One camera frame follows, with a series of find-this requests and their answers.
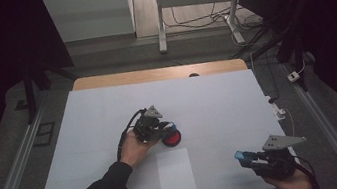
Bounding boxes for black floor cable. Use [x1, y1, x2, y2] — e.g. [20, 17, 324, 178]
[159, 0, 266, 42]

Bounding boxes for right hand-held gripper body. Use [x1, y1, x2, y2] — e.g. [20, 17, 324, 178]
[250, 130, 313, 184]

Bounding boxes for white adapter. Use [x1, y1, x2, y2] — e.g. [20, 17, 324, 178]
[286, 70, 302, 84]

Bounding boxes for black floor frame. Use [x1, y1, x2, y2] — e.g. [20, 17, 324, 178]
[29, 119, 60, 149]

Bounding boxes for white paper sheet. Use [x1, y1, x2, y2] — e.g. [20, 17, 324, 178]
[154, 147, 198, 189]

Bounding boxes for white power strip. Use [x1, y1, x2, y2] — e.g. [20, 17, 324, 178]
[264, 92, 288, 124]

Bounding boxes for person's left hand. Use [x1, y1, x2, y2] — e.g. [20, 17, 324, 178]
[115, 125, 162, 171]

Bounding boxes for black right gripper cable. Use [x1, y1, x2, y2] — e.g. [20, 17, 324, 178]
[290, 152, 321, 189]

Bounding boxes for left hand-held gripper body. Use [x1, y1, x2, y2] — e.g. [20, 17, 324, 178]
[130, 104, 167, 145]

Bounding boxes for person's right hand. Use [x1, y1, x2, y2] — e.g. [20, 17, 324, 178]
[261, 166, 315, 189]

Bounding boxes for white table cover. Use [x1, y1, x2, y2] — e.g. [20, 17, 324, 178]
[16, 59, 295, 189]

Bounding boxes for blue stamp cap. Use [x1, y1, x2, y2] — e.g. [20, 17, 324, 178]
[233, 149, 247, 163]

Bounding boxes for black metal stand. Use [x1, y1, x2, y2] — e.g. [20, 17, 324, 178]
[18, 59, 84, 126]
[222, 0, 314, 102]

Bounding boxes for red ink pad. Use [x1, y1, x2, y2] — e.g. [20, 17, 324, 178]
[160, 128, 184, 150]

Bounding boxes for white cabinet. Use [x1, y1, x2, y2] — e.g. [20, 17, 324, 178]
[40, 0, 139, 47]

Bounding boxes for white power strip cable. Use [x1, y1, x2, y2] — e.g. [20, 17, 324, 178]
[282, 106, 298, 138]

